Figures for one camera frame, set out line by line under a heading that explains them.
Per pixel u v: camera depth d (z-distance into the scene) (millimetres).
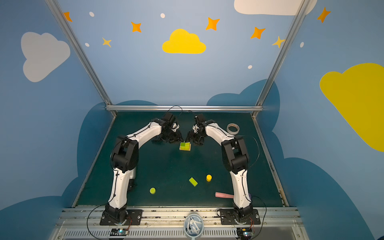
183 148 986
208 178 860
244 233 714
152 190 820
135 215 750
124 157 573
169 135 866
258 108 1175
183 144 991
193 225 717
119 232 705
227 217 746
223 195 802
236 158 563
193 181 861
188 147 989
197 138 880
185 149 984
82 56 861
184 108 908
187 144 986
